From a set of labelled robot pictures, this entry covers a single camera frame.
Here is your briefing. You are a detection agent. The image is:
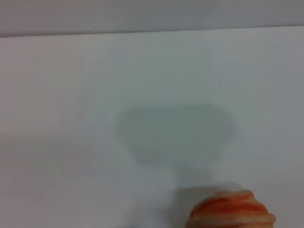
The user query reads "orange striped bread loaf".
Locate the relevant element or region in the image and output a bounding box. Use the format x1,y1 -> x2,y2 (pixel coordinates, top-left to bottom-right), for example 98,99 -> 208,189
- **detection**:
185,189 -> 277,228

